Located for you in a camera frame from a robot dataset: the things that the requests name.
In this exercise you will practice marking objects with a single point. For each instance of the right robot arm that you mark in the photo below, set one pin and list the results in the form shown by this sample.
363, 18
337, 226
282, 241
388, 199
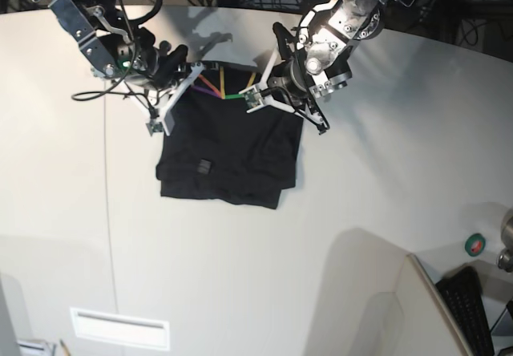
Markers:
120, 49

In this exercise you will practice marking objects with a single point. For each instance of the pencil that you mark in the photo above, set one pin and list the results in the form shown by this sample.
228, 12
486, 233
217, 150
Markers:
64, 347

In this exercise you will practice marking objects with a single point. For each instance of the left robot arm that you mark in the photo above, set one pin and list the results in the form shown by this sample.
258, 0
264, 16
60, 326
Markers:
315, 54

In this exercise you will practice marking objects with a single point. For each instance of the black t-shirt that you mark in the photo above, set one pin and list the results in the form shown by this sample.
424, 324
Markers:
217, 150

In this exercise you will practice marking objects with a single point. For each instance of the black keyboard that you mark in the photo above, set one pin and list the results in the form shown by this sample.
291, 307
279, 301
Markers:
462, 294

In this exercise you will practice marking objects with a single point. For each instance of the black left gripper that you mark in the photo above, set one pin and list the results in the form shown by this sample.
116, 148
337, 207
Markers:
288, 76

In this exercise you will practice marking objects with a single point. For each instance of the silver metal cylinder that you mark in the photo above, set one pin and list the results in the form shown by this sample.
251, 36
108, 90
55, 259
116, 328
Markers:
504, 259

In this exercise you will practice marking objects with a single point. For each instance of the green tape roll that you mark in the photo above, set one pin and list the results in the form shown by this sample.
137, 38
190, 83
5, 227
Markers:
475, 244

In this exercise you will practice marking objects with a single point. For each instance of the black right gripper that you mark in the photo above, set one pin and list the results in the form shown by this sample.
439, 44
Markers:
166, 66

